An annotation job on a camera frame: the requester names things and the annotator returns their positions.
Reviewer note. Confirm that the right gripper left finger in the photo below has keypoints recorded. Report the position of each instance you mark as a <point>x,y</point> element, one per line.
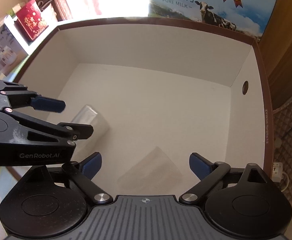
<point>80,177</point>

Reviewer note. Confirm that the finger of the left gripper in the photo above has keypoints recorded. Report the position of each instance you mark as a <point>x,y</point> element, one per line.
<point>29,134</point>
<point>14,95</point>

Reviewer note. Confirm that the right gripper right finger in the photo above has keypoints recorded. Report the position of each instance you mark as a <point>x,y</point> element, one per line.
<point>210,175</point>

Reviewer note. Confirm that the clear blue-label plastic case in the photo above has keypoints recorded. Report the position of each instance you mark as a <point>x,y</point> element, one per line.
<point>88,115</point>

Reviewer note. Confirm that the clear plastic cup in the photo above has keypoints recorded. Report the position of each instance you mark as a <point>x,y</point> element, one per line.
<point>155,174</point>

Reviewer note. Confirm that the white humidifier box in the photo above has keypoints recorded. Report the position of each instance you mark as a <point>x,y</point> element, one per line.
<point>13,47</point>

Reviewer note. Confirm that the white power strip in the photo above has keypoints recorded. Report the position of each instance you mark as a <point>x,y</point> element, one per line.
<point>277,172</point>

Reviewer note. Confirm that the red gift bag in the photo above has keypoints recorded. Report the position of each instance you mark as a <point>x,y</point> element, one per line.
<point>31,20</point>

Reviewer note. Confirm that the brown cardboard storage box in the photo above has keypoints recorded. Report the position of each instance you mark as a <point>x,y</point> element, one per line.
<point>178,85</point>

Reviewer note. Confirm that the blue pure milk carton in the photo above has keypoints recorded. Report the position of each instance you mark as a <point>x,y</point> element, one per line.
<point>249,17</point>

